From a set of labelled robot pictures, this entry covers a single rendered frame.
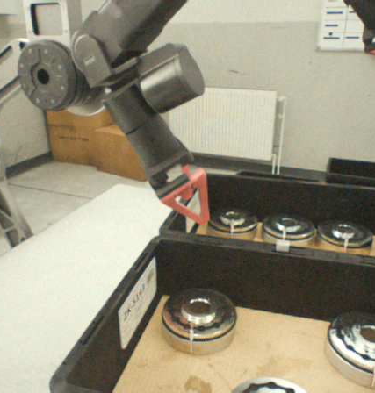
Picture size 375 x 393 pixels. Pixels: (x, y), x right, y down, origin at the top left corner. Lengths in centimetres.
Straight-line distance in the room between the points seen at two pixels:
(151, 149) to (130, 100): 7
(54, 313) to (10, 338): 9
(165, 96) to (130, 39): 7
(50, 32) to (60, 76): 11
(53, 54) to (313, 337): 69
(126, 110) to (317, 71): 309
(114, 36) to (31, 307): 58
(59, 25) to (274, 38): 281
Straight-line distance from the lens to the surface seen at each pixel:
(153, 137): 50
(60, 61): 84
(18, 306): 89
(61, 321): 82
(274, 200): 85
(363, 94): 353
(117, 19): 49
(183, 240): 57
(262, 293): 59
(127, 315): 49
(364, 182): 201
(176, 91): 46
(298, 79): 354
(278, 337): 57
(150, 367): 52
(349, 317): 58
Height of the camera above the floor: 121
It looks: 23 degrees down
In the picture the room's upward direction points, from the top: straight up
